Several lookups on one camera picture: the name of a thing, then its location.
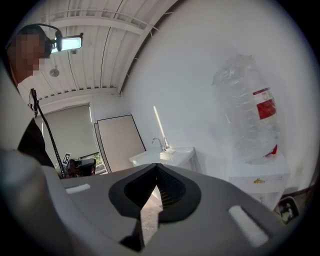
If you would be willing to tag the chrome faucet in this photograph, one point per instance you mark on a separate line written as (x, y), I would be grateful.
(161, 145)

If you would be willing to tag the long ceiling light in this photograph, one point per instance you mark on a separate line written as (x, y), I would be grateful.
(71, 45)

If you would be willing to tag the person's head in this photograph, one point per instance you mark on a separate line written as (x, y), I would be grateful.
(25, 55)

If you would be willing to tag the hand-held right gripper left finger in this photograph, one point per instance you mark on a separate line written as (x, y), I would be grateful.
(100, 200)

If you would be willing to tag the person's black shirt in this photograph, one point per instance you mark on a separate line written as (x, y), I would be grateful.
(32, 145)

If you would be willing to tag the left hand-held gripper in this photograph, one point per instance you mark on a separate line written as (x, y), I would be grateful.
(82, 167)

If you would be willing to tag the white water dispenser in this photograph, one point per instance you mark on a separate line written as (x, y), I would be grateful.
(262, 180)

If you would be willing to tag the grey roller blind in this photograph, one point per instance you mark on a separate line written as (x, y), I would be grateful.
(70, 130)

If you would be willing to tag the clear water bottle red label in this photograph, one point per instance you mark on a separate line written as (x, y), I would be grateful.
(247, 112)

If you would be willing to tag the white vanity cabinet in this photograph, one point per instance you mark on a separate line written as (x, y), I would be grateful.
(146, 157)

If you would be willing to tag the round ceiling detector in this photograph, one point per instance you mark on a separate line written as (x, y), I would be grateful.
(54, 72)

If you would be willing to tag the beige black-framed panel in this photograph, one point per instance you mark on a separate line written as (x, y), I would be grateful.
(120, 142)

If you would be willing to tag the black framed window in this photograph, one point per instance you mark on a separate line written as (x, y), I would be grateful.
(100, 163)

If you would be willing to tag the black head-mounted camera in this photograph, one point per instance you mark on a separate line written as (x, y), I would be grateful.
(58, 41)

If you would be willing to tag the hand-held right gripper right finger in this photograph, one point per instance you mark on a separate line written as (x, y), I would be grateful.
(212, 212)

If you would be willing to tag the white trash bin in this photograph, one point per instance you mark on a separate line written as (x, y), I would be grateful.
(287, 210)

